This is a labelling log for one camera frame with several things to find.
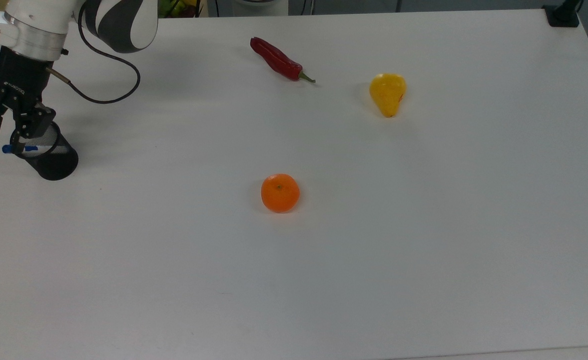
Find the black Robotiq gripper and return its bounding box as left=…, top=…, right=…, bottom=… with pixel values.
left=0, top=46, right=57, bottom=154

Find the black mesh pen cup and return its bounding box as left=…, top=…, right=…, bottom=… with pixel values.
left=16, top=122, right=79, bottom=182

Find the yellow green background clutter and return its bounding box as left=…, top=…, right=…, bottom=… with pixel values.
left=158, top=0, right=205, bottom=19

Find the red chili pepper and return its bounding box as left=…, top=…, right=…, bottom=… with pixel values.
left=250, top=36, right=316, bottom=84

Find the orange mandarin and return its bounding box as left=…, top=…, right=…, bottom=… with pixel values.
left=261, top=173, right=301, bottom=214

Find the yellow pear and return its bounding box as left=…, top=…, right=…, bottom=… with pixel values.
left=369, top=73, right=407, bottom=119

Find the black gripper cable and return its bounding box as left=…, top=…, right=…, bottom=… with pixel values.
left=46, top=2, right=141, bottom=105

